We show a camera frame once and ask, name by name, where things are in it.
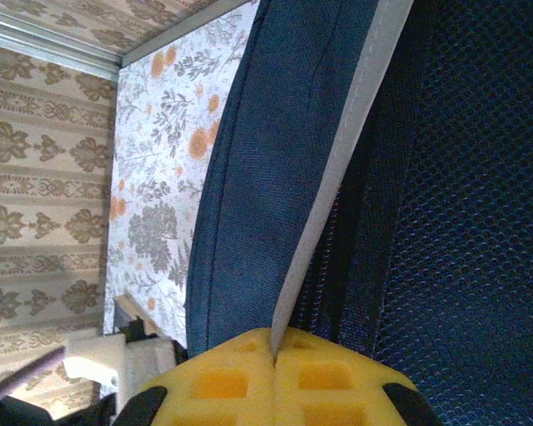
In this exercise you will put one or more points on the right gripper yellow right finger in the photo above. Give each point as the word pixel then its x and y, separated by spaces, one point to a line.
pixel 360 399

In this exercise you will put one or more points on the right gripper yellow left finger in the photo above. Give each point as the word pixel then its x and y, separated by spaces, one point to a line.
pixel 231 399

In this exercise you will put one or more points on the navy blue school backpack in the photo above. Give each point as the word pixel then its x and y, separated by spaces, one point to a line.
pixel 426 177

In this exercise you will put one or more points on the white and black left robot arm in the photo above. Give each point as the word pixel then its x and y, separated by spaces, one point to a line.
pixel 97 355

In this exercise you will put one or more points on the floral patterned tablecloth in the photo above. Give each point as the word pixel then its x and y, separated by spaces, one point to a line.
pixel 160 133

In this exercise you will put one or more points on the thin aluminium table edge rail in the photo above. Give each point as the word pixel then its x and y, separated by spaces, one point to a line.
pixel 182 33

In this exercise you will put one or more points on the aluminium frame post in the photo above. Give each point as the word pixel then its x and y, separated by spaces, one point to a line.
pixel 49 49

